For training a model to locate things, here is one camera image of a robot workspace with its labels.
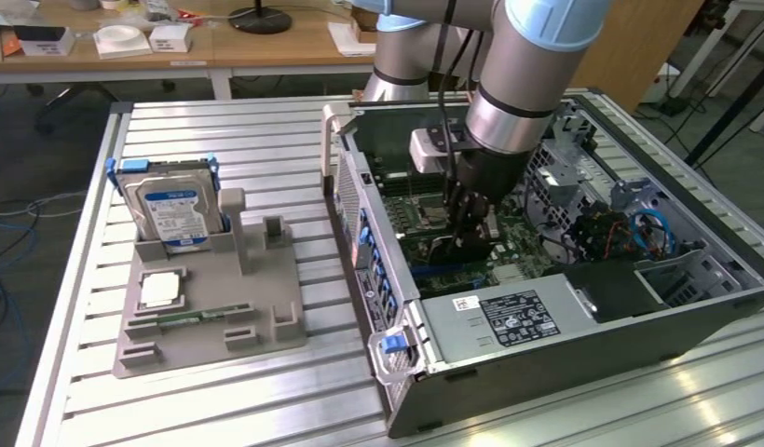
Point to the silver CPU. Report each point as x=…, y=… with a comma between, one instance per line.
x=159, y=289

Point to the perforated metal drive cage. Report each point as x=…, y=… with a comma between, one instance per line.
x=574, y=205

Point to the wooden desk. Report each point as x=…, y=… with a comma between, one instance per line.
x=263, y=51

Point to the CPU socket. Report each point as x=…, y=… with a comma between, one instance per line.
x=433, y=212

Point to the grey printed parts rack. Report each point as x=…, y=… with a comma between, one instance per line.
x=195, y=291

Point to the black office chair base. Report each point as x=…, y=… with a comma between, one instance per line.
x=62, y=100

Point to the black round lamp base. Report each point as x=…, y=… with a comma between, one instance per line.
x=261, y=21

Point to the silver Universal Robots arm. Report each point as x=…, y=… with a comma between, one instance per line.
x=518, y=84

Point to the grey power supply unit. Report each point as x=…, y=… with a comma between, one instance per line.
x=466, y=335

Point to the blue card retention clip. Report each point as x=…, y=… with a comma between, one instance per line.
x=373, y=251

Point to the grey metal disk bay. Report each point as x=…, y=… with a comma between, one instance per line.
x=680, y=279

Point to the white box with round dish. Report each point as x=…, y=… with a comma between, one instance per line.
x=122, y=44

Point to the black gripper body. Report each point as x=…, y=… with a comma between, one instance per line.
x=490, y=174

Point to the flat white box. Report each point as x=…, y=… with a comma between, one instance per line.
x=350, y=42

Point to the open dark PC case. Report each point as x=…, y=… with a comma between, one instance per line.
x=544, y=372

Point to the hard disk with blue caddy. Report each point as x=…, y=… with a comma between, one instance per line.
x=170, y=214

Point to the green motherboard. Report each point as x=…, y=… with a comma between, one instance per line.
x=525, y=233

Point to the white box with label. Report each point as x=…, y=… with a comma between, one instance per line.
x=170, y=38

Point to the blue case release latch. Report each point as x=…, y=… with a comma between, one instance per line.
x=393, y=345

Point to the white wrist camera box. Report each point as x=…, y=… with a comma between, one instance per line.
x=429, y=153

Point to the white box with black lid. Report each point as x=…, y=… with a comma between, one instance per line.
x=44, y=42

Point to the wooden cabinet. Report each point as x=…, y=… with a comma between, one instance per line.
x=656, y=46

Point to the black slanted pole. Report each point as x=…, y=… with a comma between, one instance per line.
x=734, y=93

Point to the green RAM stick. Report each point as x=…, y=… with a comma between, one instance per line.
x=186, y=317

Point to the blue expansion slot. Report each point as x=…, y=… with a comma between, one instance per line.
x=447, y=271

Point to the brown cardboard box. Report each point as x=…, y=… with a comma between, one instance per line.
x=363, y=21

